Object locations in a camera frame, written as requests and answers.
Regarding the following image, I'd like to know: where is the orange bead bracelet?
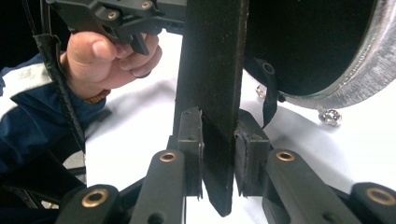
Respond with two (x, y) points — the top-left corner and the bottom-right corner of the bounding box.
(83, 89), (111, 105)

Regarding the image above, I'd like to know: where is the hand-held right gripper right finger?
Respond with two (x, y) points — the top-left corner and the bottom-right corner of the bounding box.
(233, 109), (271, 197)

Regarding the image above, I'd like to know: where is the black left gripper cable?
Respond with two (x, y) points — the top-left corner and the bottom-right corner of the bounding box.
(21, 0), (88, 153)

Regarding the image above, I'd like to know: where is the oval silver photo frame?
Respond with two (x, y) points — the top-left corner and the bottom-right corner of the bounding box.
(172, 0), (396, 218)

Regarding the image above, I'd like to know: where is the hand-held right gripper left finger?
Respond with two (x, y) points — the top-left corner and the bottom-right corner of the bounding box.
(177, 106), (205, 199)

